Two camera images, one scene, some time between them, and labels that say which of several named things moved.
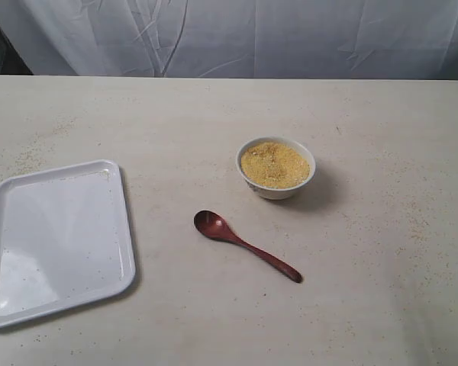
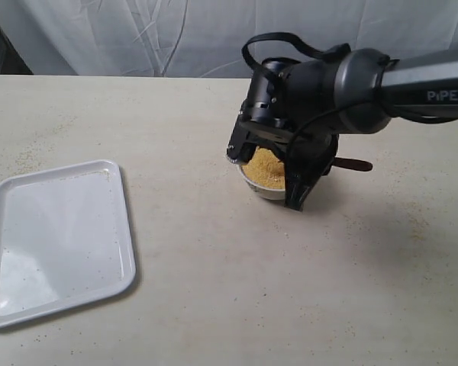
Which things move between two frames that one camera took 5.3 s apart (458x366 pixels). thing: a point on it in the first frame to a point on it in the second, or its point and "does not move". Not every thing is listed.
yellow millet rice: (274, 165) does not move
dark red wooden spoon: (214, 225) to (353, 164)
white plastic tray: (56, 236) does not move
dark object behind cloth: (1, 56) does not move
